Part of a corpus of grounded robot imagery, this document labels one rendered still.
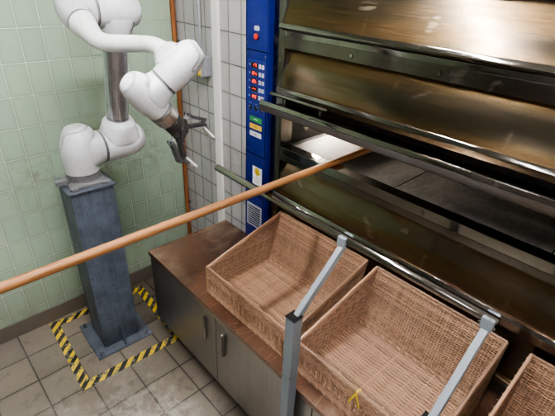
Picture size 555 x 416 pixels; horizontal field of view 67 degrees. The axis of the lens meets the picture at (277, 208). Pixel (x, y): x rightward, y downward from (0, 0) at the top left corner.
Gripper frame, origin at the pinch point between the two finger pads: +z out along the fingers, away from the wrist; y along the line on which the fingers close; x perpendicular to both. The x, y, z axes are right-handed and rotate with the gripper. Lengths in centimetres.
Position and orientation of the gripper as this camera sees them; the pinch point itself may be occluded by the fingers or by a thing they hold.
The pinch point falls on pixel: (201, 149)
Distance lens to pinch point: 167.0
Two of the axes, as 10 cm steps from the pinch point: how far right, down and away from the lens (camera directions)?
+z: 4.2, 4.1, 8.1
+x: 7.9, 2.7, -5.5
